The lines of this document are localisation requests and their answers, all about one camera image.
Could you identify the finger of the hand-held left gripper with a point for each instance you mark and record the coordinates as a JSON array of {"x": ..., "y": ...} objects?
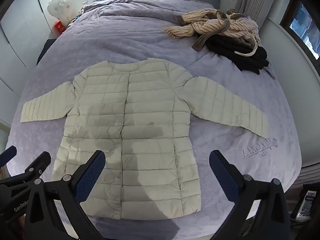
[
  {"x": 8, "y": 152},
  {"x": 37, "y": 163}
]

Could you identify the beige striped garment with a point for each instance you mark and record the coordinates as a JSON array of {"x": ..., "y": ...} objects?
[{"x": 215, "y": 23}]

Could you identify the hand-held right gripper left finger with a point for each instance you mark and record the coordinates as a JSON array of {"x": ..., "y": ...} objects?
[{"x": 92, "y": 175}]

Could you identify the patterned dark box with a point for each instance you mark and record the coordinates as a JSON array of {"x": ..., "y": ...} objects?
[{"x": 306, "y": 203}]

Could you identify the white printed plastic bag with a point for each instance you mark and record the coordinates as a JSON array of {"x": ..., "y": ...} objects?
[{"x": 60, "y": 3}]

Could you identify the small red box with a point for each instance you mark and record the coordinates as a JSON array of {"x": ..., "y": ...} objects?
[{"x": 60, "y": 27}]

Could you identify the white wardrobe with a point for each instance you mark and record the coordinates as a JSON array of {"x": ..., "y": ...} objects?
[{"x": 17, "y": 42}]

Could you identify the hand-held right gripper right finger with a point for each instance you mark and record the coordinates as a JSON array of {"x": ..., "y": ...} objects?
[{"x": 222, "y": 172}]

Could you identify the lavender bed blanket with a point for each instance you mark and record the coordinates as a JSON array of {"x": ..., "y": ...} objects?
[{"x": 125, "y": 35}]

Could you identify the cream quilted puffer jacket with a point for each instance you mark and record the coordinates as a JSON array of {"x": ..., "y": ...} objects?
[{"x": 150, "y": 130}]

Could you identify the black garment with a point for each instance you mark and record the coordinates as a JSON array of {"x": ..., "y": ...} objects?
[{"x": 240, "y": 52}]

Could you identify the dark framed window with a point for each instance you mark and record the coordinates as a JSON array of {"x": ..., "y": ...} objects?
[{"x": 303, "y": 27}]

